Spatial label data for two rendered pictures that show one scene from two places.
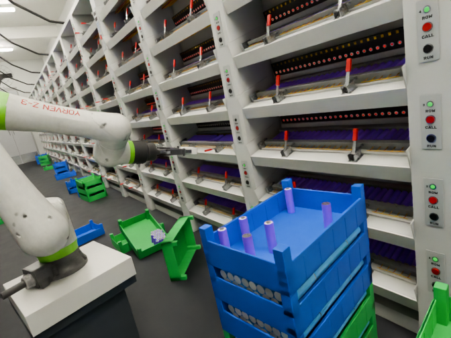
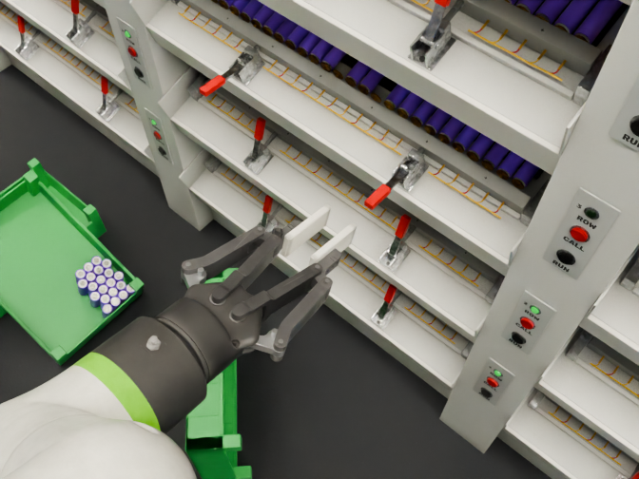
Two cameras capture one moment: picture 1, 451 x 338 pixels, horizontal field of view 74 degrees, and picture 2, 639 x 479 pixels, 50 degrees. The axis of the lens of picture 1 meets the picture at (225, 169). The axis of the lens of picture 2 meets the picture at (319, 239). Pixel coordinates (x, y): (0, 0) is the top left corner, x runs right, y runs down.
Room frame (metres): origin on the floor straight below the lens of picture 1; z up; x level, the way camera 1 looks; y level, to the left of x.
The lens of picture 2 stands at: (0.96, 0.25, 1.20)
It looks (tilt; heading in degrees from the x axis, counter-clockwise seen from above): 58 degrees down; 344
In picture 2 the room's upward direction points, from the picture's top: straight up
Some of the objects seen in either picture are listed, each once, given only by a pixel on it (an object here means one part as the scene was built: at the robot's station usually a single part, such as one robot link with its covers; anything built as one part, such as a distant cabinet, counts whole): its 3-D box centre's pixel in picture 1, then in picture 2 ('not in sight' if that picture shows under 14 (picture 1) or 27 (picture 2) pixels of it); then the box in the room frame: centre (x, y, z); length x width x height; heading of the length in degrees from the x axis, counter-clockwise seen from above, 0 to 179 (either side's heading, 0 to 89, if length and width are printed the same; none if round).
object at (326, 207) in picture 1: (327, 218); not in sight; (0.56, -0.18, 0.52); 0.02 x 0.02 x 0.06
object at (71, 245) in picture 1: (49, 228); not in sight; (0.93, 0.60, 0.49); 0.16 x 0.13 x 0.19; 27
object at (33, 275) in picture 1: (45, 269); not in sight; (0.90, 0.63, 0.37); 0.26 x 0.15 x 0.06; 145
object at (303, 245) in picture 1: (286, 222); not in sight; (0.57, -0.10, 0.52); 0.30 x 0.20 x 0.08; 132
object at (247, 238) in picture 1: (249, 251); not in sight; (0.50, -0.01, 0.52); 0.02 x 0.02 x 0.06
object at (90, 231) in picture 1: (78, 235); not in sight; (2.04, 1.13, 0.04); 0.30 x 0.20 x 0.08; 134
